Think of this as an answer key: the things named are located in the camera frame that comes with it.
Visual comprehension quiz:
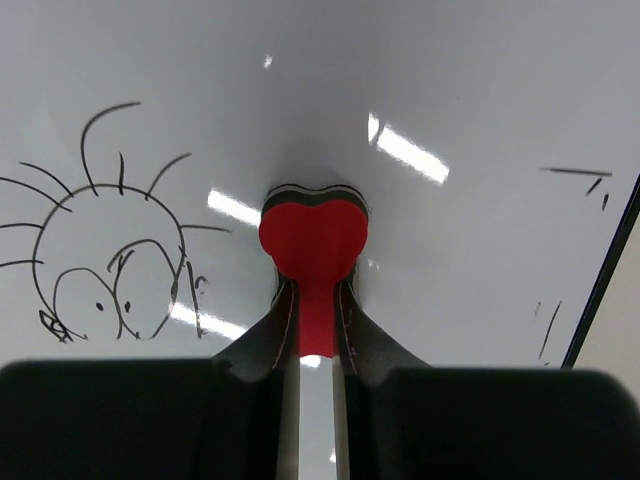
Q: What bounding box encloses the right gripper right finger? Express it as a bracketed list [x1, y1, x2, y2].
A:
[332, 279, 428, 479]

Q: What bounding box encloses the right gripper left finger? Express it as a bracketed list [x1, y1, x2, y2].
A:
[209, 279, 300, 479]

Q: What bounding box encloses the red whiteboard eraser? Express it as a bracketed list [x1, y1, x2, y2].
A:
[258, 183, 369, 358]

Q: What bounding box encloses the white whiteboard black rim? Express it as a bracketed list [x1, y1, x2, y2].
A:
[1, 1, 639, 479]

